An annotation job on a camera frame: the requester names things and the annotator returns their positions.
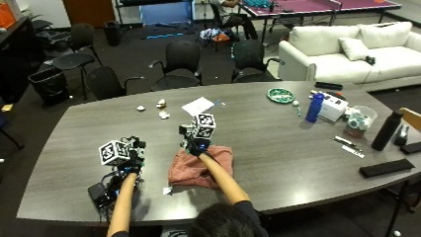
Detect pink cloth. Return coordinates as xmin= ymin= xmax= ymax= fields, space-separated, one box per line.
xmin=166 ymin=145 xmax=235 ymax=190

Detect long black case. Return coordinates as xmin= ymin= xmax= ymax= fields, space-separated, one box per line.
xmin=358 ymin=158 xmax=415 ymax=179

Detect black water bottle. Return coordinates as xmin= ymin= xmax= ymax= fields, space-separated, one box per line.
xmin=368 ymin=110 xmax=404 ymax=152

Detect white marker cube left glove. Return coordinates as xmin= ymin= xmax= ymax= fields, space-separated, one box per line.
xmin=97 ymin=139 xmax=133 ymax=167

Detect white marker cube right glove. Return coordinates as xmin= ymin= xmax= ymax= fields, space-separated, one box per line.
xmin=190 ymin=113 xmax=218 ymax=141

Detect blue water bottle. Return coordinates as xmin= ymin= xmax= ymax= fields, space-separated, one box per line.
xmin=304 ymin=92 xmax=326 ymax=123

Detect black office chair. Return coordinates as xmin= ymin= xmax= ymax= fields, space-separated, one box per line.
xmin=51 ymin=23 xmax=103 ymax=101
xmin=83 ymin=65 xmax=149 ymax=101
xmin=147 ymin=39 xmax=203 ymax=92
xmin=230 ymin=39 xmax=286 ymax=84

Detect dark cabinet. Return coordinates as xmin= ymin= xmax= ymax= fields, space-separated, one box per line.
xmin=0 ymin=15 xmax=46 ymax=105

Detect white marker pen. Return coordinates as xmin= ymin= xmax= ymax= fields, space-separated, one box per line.
xmin=340 ymin=144 xmax=366 ymax=159

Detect black and white marker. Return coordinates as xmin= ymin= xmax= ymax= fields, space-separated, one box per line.
xmin=331 ymin=134 xmax=364 ymax=153

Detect the person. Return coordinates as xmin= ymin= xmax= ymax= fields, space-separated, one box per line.
xmin=186 ymin=199 xmax=269 ymax=237

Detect person's left hand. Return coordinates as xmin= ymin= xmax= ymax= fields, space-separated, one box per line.
xmin=117 ymin=135 xmax=147 ymax=176

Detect purple table-tennis table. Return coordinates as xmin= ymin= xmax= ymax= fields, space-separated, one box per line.
xmin=237 ymin=0 xmax=403 ymax=43

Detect black glove cables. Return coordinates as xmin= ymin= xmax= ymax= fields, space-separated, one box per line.
xmin=98 ymin=169 xmax=135 ymax=215

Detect white sofa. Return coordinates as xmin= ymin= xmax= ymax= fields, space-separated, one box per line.
xmin=276 ymin=21 xmax=421 ymax=92

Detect orange box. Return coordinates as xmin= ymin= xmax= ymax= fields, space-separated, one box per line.
xmin=0 ymin=2 xmax=17 ymax=30

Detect black battery box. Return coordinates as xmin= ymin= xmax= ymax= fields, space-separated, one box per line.
xmin=86 ymin=182 xmax=117 ymax=209

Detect black wire trash bin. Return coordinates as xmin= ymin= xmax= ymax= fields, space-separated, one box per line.
xmin=26 ymin=66 xmax=71 ymax=107

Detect white sofa pillow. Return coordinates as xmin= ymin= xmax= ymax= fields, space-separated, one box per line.
xmin=336 ymin=37 xmax=371 ymax=61

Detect brown wooden door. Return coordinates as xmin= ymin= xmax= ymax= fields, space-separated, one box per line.
xmin=59 ymin=0 xmax=117 ymax=30

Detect short black case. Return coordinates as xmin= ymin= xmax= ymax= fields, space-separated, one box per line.
xmin=398 ymin=141 xmax=421 ymax=156

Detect person's right hand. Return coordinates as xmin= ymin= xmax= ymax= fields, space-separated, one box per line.
xmin=177 ymin=123 xmax=213 ymax=158

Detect tall black bin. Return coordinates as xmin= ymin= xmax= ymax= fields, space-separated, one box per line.
xmin=102 ymin=20 xmax=123 ymax=47

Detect blue board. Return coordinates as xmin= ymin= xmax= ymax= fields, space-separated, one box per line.
xmin=138 ymin=1 xmax=194 ymax=27

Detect green patterned plate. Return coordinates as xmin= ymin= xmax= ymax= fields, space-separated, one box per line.
xmin=265 ymin=87 xmax=295 ymax=105

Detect white cardboard box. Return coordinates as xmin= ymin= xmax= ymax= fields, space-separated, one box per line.
xmin=318 ymin=95 xmax=350 ymax=122

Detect white marker cube glove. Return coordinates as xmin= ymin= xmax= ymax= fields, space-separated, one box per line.
xmin=97 ymin=139 xmax=133 ymax=167
xmin=190 ymin=113 xmax=218 ymax=141

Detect black remote control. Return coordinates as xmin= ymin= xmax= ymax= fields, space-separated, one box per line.
xmin=312 ymin=81 xmax=344 ymax=92

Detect clear plastic container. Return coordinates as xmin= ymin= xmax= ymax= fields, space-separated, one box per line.
xmin=346 ymin=105 xmax=378 ymax=131

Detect pile of clothes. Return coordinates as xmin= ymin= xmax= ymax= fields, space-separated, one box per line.
xmin=198 ymin=28 xmax=231 ymax=43

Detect white paper sheet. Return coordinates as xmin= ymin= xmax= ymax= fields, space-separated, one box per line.
xmin=179 ymin=96 xmax=217 ymax=118

